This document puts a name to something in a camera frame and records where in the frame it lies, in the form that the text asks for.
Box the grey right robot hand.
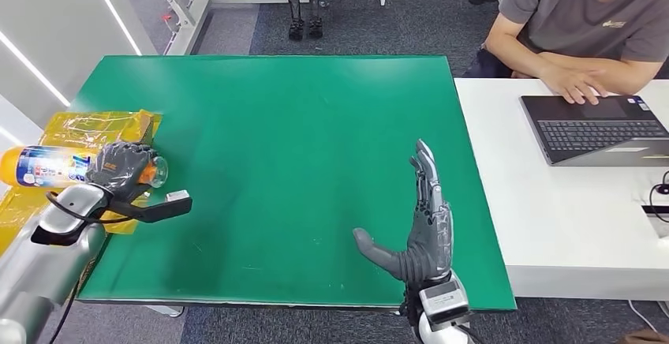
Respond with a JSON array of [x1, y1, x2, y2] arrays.
[[353, 139, 454, 285]]

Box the black desk cable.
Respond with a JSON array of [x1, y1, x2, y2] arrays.
[[649, 171, 669, 225]]

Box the white desk device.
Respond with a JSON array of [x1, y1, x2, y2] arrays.
[[641, 203, 669, 240]]

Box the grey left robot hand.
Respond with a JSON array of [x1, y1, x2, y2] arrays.
[[86, 141, 158, 201]]

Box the person's right hand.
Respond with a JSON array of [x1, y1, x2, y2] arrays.
[[540, 64, 610, 106]]

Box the orange plastic bottle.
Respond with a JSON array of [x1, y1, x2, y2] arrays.
[[0, 145, 170, 189]]

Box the dark grey laptop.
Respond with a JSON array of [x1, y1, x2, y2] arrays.
[[520, 95, 669, 169]]

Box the white metal frame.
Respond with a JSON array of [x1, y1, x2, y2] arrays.
[[136, 0, 332, 56]]

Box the black robot leg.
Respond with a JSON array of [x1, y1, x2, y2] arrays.
[[283, 0, 306, 42], [306, 0, 326, 39]]

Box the brown object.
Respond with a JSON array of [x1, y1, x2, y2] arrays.
[[624, 329, 669, 344]]

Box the white floor cable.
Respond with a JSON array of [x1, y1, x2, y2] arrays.
[[628, 301, 669, 332]]

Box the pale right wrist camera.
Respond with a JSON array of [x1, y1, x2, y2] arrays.
[[417, 278, 472, 327]]

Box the yellow taped cardboard box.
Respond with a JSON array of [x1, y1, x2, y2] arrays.
[[0, 110, 163, 259]]

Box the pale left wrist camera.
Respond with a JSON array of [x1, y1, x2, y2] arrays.
[[110, 189, 193, 225]]

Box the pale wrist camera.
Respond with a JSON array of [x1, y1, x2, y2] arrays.
[[417, 278, 472, 327], [110, 189, 193, 225]]

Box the person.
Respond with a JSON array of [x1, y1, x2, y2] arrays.
[[462, 0, 669, 107]]

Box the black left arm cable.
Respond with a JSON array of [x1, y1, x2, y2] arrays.
[[46, 191, 132, 344]]

